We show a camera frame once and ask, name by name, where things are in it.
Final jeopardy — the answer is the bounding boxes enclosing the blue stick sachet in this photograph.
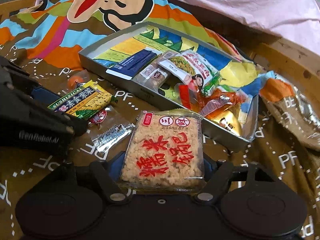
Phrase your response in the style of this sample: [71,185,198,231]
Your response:
[106,47,161,80]

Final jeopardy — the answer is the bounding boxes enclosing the brown crispy snack bar packet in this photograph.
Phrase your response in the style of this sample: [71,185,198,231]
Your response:
[132,63,170,92]

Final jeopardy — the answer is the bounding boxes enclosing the yellow green rice cracker bar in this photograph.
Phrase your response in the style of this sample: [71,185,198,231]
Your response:
[48,80,115,120]

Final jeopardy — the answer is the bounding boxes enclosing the silver metal tray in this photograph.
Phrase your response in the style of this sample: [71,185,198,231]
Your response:
[79,22,259,152]

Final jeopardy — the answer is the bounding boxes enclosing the green sausage stick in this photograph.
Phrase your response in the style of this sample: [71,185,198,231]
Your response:
[201,73,222,98]

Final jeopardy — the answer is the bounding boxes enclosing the white green bean snack pouch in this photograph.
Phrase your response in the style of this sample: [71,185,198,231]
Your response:
[158,50,219,93]

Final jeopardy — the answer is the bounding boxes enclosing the gold foil snack pouch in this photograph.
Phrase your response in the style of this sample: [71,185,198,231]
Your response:
[212,110,242,136]

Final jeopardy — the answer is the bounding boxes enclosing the small clear red-label packet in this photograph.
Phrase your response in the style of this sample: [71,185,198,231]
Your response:
[89,106,133,159]

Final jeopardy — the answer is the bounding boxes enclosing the pink quilt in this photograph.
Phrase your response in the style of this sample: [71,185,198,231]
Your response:
[35,0,320,55]

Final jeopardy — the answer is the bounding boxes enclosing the puffed rice cake packet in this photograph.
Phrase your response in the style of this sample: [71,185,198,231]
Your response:
[119,109,204,192]

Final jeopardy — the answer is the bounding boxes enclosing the orange spicy snack packet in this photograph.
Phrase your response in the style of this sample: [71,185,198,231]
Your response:
[175,83,251,118]

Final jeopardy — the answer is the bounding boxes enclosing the orange ball in clear wrapper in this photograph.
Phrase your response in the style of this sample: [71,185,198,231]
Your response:
[60,70,91,94]

